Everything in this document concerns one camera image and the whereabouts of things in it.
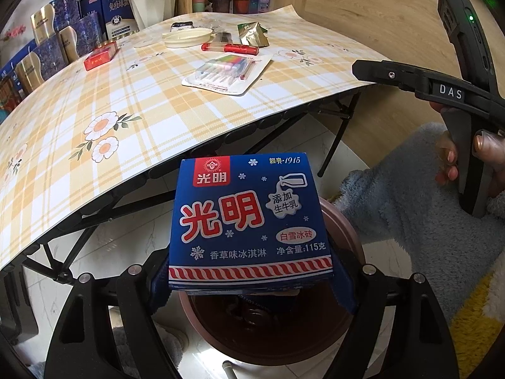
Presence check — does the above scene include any small dark blue box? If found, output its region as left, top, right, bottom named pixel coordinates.
left=78, top=0, right=104, bottom=19

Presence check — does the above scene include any red cigarette pack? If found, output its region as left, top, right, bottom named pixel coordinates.
left=83, top=42, right=119, bottom=72

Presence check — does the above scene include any cream plastic lid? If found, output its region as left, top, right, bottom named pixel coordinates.
left=163, top=27, right=214, bottom=50

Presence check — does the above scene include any blue ice cream box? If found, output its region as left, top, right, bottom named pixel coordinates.
left=168, top=152, right=337, bottom=298

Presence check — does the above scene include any white faceted flower pot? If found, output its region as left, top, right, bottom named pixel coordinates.
left=126, top=0, right=180, bottom=31

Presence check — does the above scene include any yellow fleece garment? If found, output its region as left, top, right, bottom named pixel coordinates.
left=449, top=275, right=505, bottom=366

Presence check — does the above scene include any yellow plaid floral tablecloth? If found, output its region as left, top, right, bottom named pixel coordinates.
left=0, top=2, right=392, bottom=270

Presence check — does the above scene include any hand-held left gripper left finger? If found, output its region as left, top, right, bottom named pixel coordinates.
left=43, top=250, right=175, bottom=379

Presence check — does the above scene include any coloured marker blister pack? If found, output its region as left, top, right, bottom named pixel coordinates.
left=181, top=54, right=274, bottom=96

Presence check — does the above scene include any person's right forearm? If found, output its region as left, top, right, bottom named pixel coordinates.
left=335, top=122, right=505, bottom=298

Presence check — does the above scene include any grey fuzzy slipper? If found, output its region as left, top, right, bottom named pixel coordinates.
left=152, top=317, right=191, bottom=351

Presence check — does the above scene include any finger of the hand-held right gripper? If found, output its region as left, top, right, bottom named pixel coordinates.
left=352, top=59, right=431, bottom=98

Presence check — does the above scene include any person's right hand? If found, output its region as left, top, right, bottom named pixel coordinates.
left=429, top=100, right=505, bottom=199

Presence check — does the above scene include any black folding table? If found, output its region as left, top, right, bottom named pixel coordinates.
left=0, top=86, right=364, bottom=287

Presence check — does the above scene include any gold and blue gift box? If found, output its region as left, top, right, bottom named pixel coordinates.
left=59, top=11, right=100, bottom=63
left=15, top=39, right=66, bottom=92
left=30, top=0, right=82, bottom=45

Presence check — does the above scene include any red stick packet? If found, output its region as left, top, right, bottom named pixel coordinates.
left=201, top=41, right=260, bottom=57

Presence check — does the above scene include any brown plastic bin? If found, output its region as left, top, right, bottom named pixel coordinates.
left=179, top=196, right=366, bottom=358

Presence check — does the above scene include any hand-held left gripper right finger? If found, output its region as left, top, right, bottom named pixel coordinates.
left=330, top=244, right=460, bottom=379

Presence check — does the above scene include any flat blue box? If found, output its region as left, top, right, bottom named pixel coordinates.
left=0, top=43, right=37, bottom=84

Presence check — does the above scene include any green gold foil packet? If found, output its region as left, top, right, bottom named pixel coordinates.
left=236, top=21, right=271, bottom=48

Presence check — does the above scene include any blue box with round emblem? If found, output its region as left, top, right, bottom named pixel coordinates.
left=100, top=0, right=140, bottom=41

